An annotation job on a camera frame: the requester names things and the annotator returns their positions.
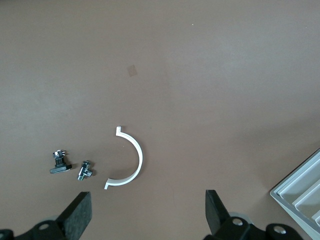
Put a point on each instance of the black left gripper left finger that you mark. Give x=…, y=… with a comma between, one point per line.
x=75, y=215

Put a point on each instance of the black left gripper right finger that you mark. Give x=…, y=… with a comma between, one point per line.
x=215, y=215

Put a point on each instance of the white drawer cabinet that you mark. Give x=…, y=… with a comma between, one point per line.
x=277, y=195

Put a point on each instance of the small metal valve fitting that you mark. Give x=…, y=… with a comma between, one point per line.
x=83, y=172

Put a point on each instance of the black switch component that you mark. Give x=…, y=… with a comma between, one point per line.
x=60, y=169

